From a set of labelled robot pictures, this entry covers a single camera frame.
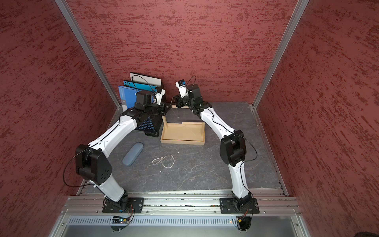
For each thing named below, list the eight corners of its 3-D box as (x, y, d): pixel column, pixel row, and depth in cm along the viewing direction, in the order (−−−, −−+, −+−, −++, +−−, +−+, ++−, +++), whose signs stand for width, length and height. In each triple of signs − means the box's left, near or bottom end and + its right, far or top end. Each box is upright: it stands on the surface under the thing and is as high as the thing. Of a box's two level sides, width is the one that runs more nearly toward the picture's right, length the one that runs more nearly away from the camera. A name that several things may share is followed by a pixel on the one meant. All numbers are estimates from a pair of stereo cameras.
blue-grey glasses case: (123, 164, 90) (120, 162, 87) (137, 143, 100) (136, 140, 97) (131, 167, 89) (129, 165, 86) (145, 145, 99) (143, 143, 96)
